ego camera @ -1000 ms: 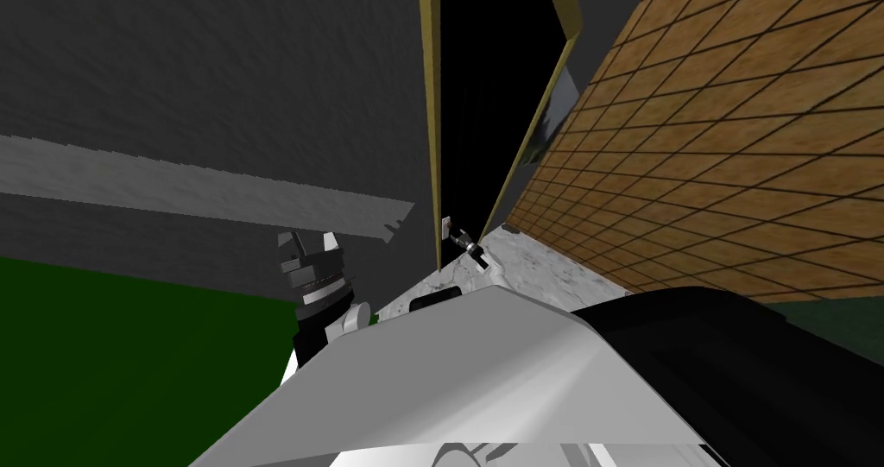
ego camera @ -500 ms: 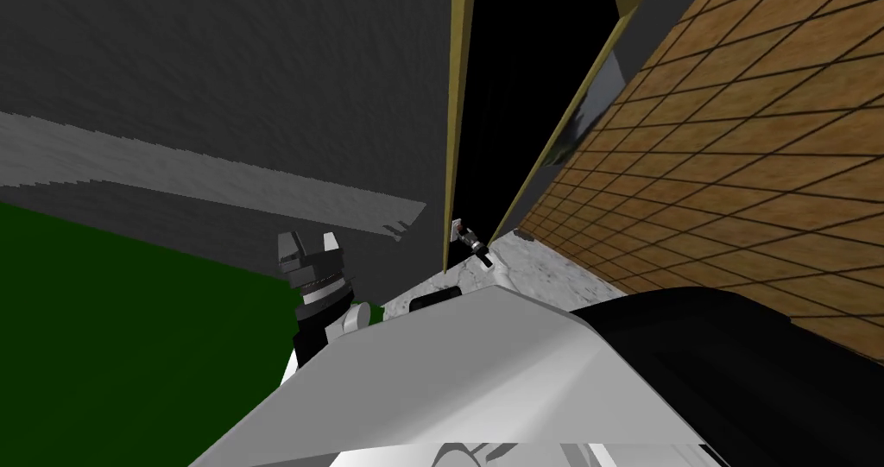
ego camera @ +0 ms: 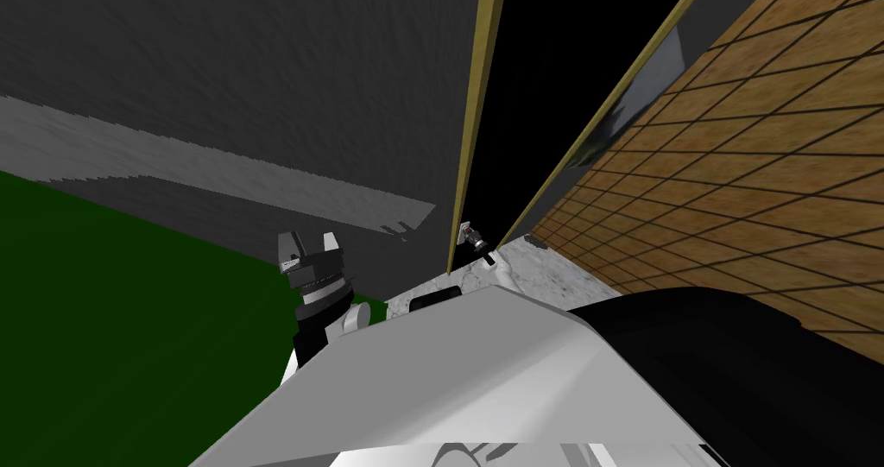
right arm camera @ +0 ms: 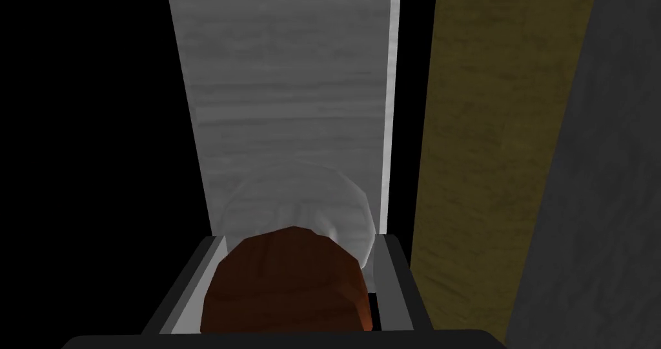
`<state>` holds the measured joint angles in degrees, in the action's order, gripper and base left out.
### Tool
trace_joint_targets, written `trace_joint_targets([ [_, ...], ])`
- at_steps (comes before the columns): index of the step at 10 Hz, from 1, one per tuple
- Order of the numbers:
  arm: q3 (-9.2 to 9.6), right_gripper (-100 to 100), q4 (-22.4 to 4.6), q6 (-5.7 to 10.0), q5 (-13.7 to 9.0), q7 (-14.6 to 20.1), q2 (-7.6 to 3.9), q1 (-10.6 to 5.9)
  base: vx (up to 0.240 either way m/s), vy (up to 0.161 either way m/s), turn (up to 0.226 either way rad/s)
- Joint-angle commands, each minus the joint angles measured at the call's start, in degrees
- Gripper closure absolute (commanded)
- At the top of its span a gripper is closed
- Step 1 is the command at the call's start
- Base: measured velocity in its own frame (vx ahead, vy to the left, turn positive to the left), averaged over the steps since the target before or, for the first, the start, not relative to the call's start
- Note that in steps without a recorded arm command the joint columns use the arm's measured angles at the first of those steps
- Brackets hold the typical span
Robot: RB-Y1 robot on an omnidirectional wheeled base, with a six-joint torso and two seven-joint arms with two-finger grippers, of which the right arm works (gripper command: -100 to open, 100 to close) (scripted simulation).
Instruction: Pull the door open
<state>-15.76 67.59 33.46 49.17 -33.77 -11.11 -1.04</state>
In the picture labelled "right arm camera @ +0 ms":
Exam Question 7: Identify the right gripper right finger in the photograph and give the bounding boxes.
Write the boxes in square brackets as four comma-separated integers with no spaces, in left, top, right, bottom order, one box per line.
[367,233,435,333]

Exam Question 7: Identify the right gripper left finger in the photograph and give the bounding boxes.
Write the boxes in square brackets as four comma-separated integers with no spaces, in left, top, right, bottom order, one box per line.
[141,235,229,335]

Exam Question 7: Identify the brown and grey door knob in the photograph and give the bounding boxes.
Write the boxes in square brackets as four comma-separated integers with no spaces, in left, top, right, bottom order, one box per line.
[199,162,378,335]

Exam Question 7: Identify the grey door leaf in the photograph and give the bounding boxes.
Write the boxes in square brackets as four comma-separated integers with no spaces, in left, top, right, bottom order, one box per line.
[163,0,403,238]

